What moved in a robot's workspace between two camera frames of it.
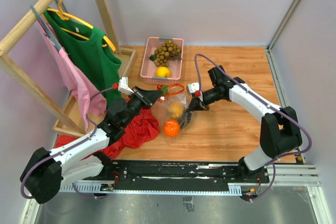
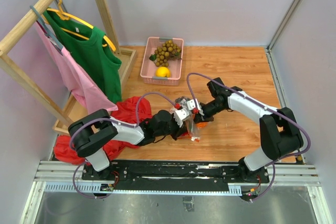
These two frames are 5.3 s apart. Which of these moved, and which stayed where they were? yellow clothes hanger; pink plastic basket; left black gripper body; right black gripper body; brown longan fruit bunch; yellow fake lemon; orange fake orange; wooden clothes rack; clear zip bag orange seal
Moved: left black gripper body; right black gripper body; clear zip bag orange seal; orange fake orange
Stayed: pink plastic basket; brown longan fruit bunch; wooden clothes rack; yellow clothes hanger; yellow fake lemon
